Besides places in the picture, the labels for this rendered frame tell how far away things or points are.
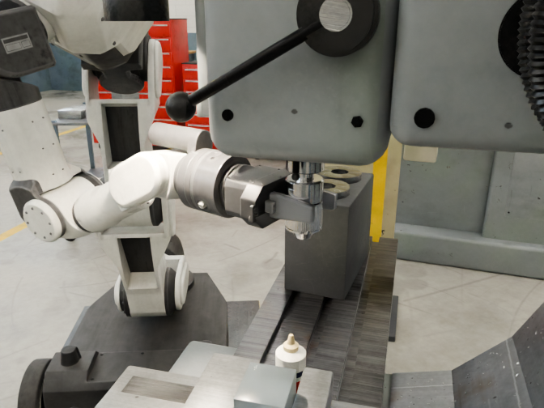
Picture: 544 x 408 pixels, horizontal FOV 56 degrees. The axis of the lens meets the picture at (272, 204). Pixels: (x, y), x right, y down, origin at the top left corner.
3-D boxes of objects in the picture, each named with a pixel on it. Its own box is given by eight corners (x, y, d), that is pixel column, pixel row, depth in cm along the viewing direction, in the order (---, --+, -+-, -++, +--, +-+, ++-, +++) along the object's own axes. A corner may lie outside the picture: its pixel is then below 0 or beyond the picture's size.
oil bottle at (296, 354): (271, 410, 68) (271, 340, 64) (279, 390, 72) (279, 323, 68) (301, 416, 67) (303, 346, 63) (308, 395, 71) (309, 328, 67)
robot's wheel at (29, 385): (50, 401, 149) (40, 343, 142) (68, 400, 149) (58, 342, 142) (23, 456, 130) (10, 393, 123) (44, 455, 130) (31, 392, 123)
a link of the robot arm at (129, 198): (163, 189, 69) (106, 218, 76) (206, 182, 76) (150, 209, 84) (147, 145, 69) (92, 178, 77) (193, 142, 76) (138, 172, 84)
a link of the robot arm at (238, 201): (253, 175, 58) (177, 159, 65) (253, 251, 62) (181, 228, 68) (308, 153, 68) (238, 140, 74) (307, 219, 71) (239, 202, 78)
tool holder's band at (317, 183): (312, 193, 59) (312, 185, 59) (278, 187, 62) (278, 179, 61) (330, 183, 63) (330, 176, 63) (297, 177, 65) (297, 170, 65)
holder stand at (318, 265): (282, 289, 98) (283, 191, 91) (316, 244, 117) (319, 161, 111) (344, 301, 94) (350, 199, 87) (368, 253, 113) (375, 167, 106)
